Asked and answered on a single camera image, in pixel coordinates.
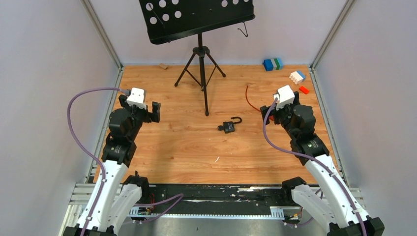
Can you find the blue green block stack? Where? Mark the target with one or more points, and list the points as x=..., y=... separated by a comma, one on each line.
x=273, y=64

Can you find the small wooden block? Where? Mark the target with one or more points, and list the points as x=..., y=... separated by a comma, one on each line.
x=163, y=66

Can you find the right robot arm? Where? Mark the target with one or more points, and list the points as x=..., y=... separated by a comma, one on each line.
x=340, y=214

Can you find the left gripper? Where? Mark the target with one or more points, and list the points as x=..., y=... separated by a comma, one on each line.
x=149, y=116

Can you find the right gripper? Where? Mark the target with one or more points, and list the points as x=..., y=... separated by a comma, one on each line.
x=274, y=111

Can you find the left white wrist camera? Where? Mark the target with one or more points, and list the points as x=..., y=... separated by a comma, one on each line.
x=137, y=97

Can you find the white blue block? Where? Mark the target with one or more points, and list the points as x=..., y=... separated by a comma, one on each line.
x=297, y=77

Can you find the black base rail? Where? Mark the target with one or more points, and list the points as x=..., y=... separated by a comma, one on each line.
x=217, y=199

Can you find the black padlock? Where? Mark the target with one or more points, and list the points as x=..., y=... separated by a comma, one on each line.
x=230, y=125

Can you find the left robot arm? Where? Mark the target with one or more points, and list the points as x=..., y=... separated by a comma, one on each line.
x=112, y=198

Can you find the black music stand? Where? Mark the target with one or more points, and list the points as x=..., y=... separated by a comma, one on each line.
x=170, y=20

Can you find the red block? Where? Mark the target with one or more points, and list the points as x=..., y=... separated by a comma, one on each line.
x=304, y=90

